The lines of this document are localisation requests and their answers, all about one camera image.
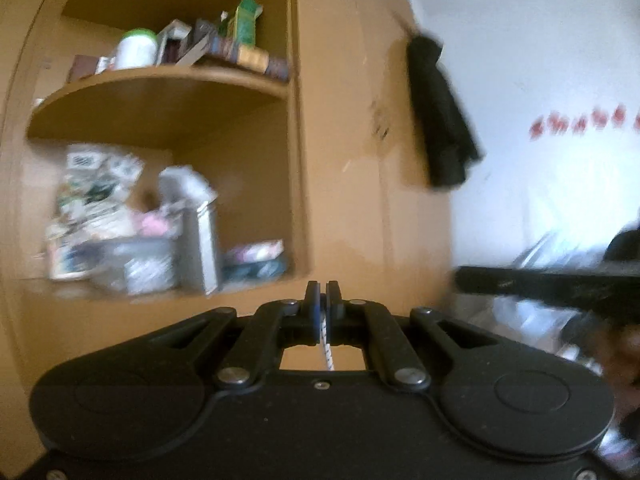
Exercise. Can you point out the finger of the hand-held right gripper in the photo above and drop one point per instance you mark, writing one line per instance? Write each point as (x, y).
(525, 285)

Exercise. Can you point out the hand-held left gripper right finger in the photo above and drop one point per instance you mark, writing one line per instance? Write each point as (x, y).
(334, 310)

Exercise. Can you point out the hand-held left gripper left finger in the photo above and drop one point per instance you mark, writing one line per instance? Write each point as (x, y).
(314, 315)

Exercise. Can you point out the white shoelace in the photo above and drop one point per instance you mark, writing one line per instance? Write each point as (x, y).
(327, 355)

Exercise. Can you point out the clear plastic bag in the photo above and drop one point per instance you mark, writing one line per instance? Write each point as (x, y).
(555, 260)

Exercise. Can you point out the pink and blue packet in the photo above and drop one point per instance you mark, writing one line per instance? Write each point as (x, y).
(255, 257)

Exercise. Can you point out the white tall carton box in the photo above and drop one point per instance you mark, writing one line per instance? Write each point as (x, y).
(200, 240)

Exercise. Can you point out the wooden wardrobe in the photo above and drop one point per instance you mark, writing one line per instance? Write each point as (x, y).
(340, 160)

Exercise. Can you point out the clear plastic container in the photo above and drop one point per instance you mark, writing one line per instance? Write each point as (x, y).
(145, 265)

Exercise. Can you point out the dark hanging clothes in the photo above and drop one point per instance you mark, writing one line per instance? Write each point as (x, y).
(442, 125)

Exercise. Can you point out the pile of printed paper packets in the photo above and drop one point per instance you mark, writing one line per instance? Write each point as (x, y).
(90, 200)

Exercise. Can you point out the yellow tin box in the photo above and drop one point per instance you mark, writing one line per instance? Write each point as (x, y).
(252, 57)

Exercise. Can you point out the green carton box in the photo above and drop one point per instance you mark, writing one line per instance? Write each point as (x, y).
(245, 22)

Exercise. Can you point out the grey small open box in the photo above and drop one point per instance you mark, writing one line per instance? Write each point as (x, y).
(172, 42)

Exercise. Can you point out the white plastic jar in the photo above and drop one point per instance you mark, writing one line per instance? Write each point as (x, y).
(136, 50)

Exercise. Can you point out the dark brown small box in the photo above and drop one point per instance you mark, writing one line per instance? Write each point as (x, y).
(84, 67)

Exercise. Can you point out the row of red wall stickers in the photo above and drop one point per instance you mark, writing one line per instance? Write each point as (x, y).
(580, 122)

